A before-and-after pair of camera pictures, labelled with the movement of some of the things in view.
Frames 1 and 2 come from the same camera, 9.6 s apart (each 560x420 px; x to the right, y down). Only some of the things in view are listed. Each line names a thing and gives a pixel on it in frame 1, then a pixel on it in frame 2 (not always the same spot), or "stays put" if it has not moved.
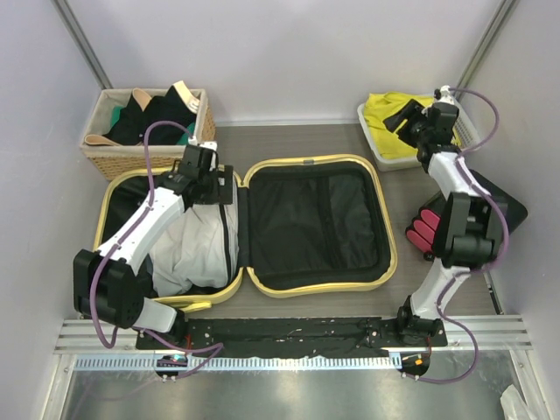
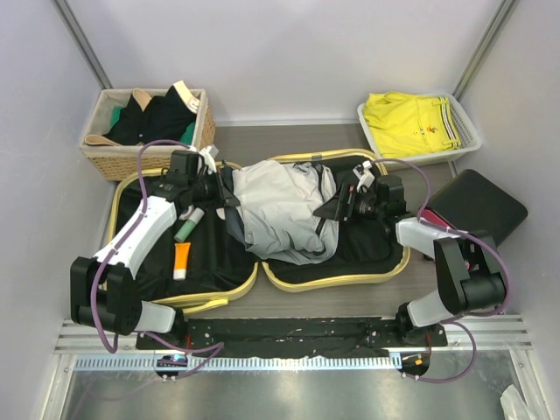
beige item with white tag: (192, 102) stays put
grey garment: (200, 248) to (276, 216)
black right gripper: (406, 112) to (333, 207)
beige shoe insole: (98, 139) stays put
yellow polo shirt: (377, 107) stays put
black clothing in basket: (129, 124) stays put
